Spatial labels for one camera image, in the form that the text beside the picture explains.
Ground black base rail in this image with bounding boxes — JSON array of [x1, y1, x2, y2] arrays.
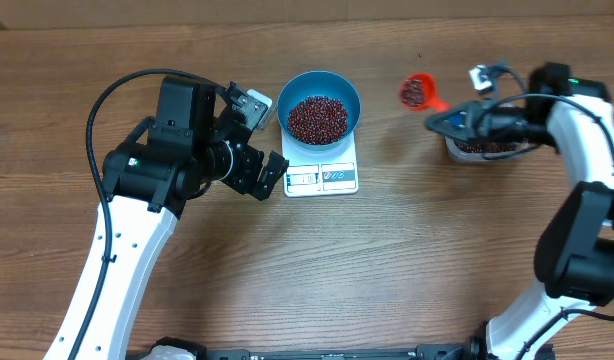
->
[[126, 329, 556, 360]]

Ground red beans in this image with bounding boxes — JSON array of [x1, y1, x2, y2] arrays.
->
[[286, 78, 519, 155]]

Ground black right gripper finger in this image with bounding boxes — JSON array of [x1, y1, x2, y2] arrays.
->
[[424, 101, 480, 128], [427, 125, 472, 143]]

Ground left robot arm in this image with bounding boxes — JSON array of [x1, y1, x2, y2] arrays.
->
[[45, 69, 289, 359]]

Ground blue bowl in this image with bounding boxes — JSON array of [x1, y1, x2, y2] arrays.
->
[[277, 70, 362, 148]]

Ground clear plastic container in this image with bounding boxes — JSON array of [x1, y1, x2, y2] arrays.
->
[[445, 138, 532, 164]]

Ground white kitchen scale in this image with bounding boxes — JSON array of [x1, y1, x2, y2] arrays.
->
[[281, 132, 360, 198]]

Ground red measuring scoop blue handle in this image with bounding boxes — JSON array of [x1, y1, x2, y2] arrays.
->
[[398, 73, 451, 113]]

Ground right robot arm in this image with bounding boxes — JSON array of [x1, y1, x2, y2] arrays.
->
[[416, 62, 614, 360]]

